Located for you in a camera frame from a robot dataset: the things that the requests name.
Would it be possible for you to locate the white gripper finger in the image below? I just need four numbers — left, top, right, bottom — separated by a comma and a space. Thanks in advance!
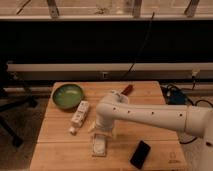
109, 130, 116, 139
88, 125, 96, 134

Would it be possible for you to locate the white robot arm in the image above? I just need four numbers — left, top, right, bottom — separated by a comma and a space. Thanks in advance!
94, 90, 213, 147

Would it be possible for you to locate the white tube bottle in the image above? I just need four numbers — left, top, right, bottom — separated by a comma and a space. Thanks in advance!
69, 101, 90, 135

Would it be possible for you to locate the black smartphone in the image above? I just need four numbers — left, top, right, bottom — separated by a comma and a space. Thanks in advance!
130, 141, 151, 169

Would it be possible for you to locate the black office chair base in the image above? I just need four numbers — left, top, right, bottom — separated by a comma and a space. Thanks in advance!
0, 61, 38, 148

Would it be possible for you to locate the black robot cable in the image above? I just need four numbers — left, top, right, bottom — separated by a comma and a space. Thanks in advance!
161, 84, 213, 145

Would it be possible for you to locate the thin black rod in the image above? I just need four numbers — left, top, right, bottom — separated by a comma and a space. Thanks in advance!
120, 12, 155, 80

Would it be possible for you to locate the red-handled tool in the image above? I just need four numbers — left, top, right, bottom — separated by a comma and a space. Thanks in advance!
121, 84, 133, 95

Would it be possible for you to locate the green ceramic bowl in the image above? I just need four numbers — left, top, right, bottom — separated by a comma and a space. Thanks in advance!
52, 84, 84, 110

